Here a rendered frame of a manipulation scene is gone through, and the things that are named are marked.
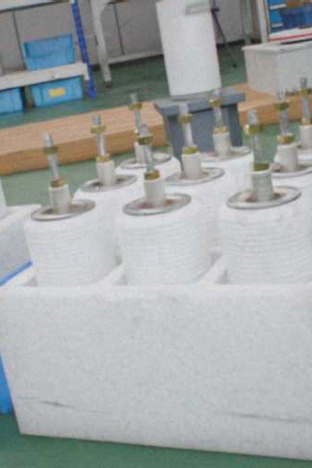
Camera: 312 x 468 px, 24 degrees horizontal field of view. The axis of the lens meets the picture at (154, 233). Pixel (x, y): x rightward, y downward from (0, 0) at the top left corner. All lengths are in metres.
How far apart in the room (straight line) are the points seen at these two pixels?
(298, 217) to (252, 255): 0.06
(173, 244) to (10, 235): 0.46
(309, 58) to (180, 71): 1.64
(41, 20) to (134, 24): 1.12
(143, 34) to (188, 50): 7.87
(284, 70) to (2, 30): 6.57
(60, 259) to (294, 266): 0.26
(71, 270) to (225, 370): 0.20
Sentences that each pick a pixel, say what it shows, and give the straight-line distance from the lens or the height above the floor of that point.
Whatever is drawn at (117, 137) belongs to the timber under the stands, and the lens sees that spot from 2.71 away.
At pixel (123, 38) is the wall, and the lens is 9.12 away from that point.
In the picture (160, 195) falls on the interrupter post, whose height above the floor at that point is 0.26.
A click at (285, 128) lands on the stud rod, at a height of 0.30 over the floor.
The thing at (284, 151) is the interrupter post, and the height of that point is 0.28.
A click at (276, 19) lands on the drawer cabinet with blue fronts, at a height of 0.29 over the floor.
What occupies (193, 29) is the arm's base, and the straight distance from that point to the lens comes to 1.27.
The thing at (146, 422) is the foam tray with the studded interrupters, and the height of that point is 0.03.
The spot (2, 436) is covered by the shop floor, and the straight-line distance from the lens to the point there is 0.92.
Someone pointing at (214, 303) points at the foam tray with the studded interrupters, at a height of 0.17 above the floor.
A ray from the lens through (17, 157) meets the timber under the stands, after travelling 2.72.
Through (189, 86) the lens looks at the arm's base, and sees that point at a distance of 1.28.
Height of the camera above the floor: 0.44
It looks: 16 degrees down
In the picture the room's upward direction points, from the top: 10 degrees counter-clockwise
